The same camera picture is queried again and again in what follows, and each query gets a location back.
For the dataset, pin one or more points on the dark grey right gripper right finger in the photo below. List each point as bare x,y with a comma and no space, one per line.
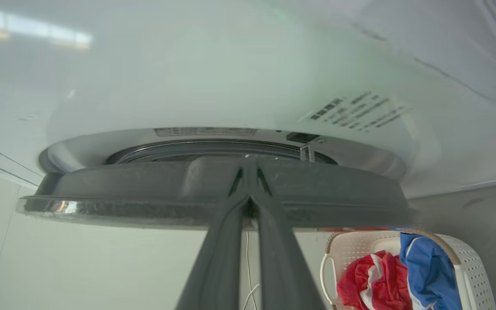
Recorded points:
282,267

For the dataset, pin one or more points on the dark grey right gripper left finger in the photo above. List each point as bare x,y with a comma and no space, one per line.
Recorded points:
218,267

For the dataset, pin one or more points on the dark grey washing machine door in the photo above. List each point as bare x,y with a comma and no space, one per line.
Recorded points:
144,189

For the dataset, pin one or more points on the white washing machine body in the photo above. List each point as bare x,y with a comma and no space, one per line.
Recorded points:
230,77

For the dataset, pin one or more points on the red and white garment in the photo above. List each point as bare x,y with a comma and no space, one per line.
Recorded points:
381,284

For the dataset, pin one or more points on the blue garment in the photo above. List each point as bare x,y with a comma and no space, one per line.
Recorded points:
429,271

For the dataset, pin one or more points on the printed label sticker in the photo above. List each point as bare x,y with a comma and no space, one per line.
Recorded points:
358,111

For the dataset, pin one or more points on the white perforated laundry basket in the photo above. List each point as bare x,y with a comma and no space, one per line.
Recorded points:
467,267

